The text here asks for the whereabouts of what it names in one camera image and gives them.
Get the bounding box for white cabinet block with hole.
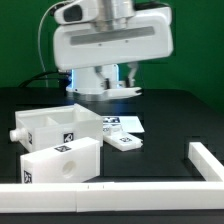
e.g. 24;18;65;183
20;137;100;184

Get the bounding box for white right fence bar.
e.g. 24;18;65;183
188;142;224;183

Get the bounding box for white cabinet body box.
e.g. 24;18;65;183
9;104;103;152

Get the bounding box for white marker sheet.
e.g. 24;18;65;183
103;116;144;133

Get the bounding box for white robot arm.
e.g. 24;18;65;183
53;0;173;101

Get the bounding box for small white cabinet panel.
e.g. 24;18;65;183
103;87;142;100

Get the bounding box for grey white cable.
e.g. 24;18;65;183
37;0;68;88

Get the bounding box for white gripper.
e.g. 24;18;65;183
53;7;173;90

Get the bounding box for black base cables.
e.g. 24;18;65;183
18;70;69;89

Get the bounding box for white front fence bar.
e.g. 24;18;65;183
0;182;224;213

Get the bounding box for white fence bar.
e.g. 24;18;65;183
188;142;224;183
0;182;224;213

